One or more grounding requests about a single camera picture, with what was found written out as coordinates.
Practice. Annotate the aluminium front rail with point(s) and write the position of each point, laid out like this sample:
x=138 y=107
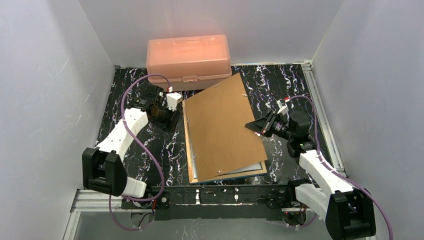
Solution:
x=206 y=212

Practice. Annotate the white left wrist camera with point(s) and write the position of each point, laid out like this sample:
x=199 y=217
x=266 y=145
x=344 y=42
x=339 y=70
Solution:
x=173 y=99

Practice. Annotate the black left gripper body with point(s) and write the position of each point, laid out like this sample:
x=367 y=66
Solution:
x=166 y=117

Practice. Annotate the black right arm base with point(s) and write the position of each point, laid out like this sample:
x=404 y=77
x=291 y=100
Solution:
x=294 y=212

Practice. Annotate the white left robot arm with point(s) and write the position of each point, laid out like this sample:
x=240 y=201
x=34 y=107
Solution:
x=102 y=166

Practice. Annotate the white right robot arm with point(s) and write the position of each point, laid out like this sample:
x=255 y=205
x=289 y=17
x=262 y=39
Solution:
x=347 y=211

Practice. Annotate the aluminium rail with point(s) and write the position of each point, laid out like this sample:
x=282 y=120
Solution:
x=206 y=212
x=332 y=148

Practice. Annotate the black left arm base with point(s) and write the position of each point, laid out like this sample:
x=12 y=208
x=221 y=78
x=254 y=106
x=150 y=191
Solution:
x=144 y=202

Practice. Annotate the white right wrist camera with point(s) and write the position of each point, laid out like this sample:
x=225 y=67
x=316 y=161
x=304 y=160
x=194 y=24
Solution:
x=282 y=106

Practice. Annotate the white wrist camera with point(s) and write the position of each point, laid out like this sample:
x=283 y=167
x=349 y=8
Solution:
x=173 y=99
x=282 y=106

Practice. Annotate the blue wooden picture frame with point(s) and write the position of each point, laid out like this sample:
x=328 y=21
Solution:
x=249 y=171

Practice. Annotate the brown cardboard backing board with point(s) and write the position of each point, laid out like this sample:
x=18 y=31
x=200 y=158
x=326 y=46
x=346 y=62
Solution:
x=219 y=138

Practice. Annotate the translucent pink plastic storage box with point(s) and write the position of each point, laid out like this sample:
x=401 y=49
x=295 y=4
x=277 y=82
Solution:
x=188 y=63

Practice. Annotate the aluminium right side rail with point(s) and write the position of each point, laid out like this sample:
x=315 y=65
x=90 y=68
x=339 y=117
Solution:
x=332 y=148

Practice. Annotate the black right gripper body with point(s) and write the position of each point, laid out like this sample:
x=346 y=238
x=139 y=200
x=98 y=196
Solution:
x=265 y=124

